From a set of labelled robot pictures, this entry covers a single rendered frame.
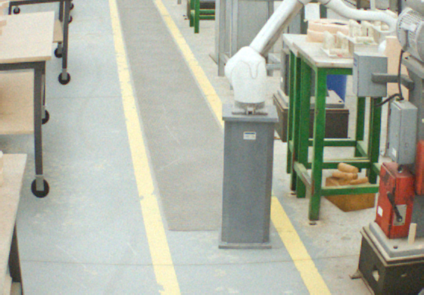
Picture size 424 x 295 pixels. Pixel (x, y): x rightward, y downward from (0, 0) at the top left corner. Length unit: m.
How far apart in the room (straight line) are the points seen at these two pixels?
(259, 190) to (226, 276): 0.54
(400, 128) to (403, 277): 0.71
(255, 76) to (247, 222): 0.75
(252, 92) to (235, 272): 0.90
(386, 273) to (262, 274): 0.76
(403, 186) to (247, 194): 1.04
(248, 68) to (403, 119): 1.01
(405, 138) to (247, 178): 1.05
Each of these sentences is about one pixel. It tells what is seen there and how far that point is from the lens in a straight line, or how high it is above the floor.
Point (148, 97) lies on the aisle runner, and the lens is 8.46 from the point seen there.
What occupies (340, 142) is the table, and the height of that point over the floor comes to 0.21.
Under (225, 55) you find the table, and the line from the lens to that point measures 9.19.
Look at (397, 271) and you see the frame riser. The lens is 4.43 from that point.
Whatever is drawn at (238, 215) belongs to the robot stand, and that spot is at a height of 0.18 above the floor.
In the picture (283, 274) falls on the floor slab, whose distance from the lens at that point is 4.84.
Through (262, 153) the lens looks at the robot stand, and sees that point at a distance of 5.02.
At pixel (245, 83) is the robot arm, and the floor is 0.86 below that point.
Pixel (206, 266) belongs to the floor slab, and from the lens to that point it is 4.93.
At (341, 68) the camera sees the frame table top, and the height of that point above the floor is 0.89.
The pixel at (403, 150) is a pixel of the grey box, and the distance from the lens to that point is 4.41.
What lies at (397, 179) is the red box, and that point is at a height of 0.61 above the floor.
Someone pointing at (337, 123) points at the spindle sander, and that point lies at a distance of 7.22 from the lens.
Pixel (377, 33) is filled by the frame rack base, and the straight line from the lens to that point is 5.50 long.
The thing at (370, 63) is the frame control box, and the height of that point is 1.08.
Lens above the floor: 1.90
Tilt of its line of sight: 15 degrees down
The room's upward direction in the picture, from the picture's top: 1 degrees clockwise
